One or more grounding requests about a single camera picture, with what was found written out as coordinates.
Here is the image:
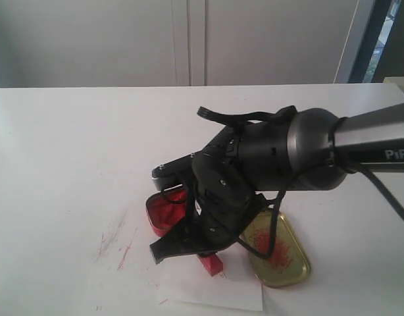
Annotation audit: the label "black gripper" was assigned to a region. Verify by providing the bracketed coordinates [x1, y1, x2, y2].
[149, 194, 267, 265]

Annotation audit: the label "red stamp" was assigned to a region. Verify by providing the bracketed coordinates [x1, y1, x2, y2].
[197, 253, 224, 277]

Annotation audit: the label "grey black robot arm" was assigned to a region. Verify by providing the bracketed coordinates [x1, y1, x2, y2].
[150, 103, 404, 263]

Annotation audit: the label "red ink paste tin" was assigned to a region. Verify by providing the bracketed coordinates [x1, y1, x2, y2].
[145, 188, 187, 237]

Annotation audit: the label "white paper sheet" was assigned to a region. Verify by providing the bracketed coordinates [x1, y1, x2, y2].
[159, 245, 263, 311]

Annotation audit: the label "gold tin lid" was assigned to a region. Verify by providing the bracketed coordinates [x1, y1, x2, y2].
[241, 211, 311, 288]

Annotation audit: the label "white cabinet doors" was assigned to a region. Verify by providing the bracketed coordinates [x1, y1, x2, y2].
[0, 1, 374, 88]

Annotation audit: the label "gripper-mounted camera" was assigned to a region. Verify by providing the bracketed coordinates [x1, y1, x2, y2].
[151, 151, 200, 191]

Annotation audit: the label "black cable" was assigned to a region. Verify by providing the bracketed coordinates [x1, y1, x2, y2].
[197, 105, 404, 261]

